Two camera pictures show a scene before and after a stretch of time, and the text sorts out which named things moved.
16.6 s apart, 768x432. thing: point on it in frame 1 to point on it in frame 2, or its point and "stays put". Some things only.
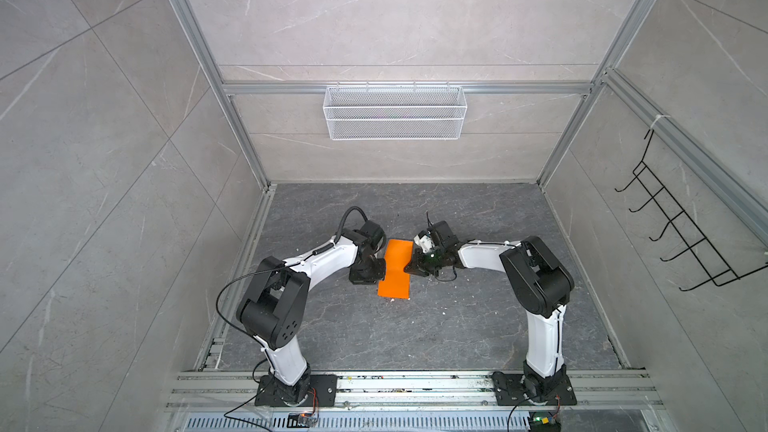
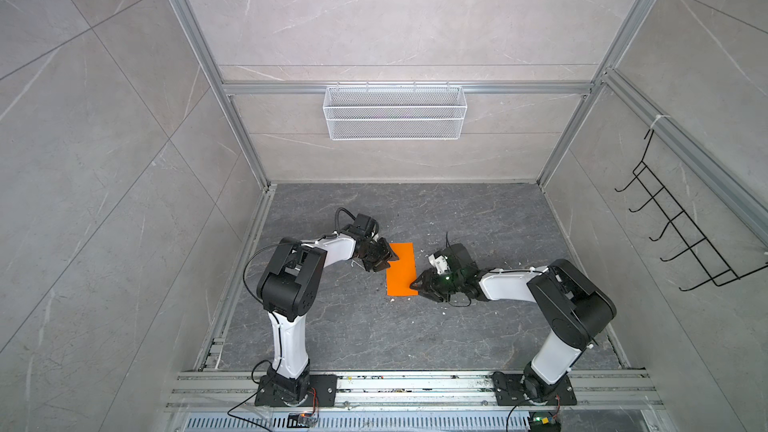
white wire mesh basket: (395, 113) stays put
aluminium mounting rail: (236, 389) stays put
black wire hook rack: (717, 268) stays put
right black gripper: (418, 267) to (429, 285)
